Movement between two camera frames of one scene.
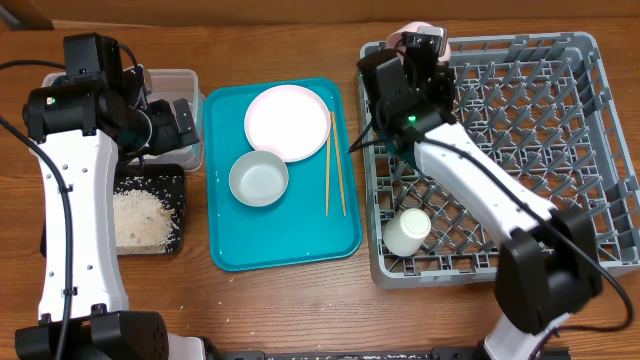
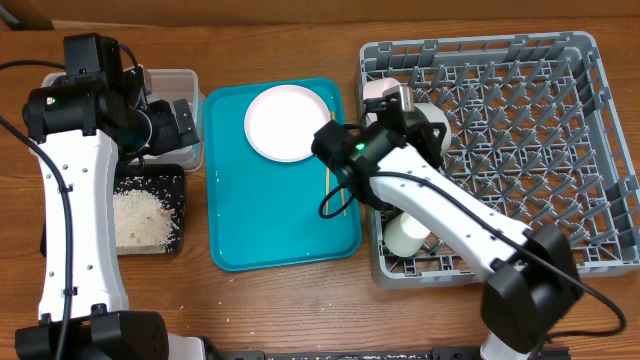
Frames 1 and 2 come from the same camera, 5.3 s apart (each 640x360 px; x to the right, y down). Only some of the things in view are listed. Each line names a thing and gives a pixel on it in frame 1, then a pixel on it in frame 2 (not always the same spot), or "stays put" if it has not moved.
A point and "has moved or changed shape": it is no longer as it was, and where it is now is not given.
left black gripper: x=169 y=136 stays put
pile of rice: x=143 y=225 stays put
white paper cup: x=407 y=232 stays put
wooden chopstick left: x=328 y=171 stays put
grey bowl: x=258 y=178 has moved or changed shape
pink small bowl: x=396 y=43 has moved or changed shape
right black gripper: x=439 y=77 -> x=416 y=129
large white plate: x=290 y=120 stays put
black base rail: x=373 y=353 stays put
